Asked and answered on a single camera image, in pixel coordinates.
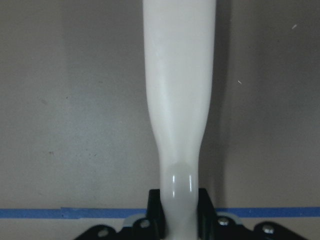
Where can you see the white hand brush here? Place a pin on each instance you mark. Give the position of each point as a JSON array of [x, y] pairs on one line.
[[179, 38]]

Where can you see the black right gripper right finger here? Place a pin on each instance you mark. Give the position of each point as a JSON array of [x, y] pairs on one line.
[[212, 226]]

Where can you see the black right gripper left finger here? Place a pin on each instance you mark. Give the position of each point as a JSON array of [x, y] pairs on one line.
[[149, 227]]

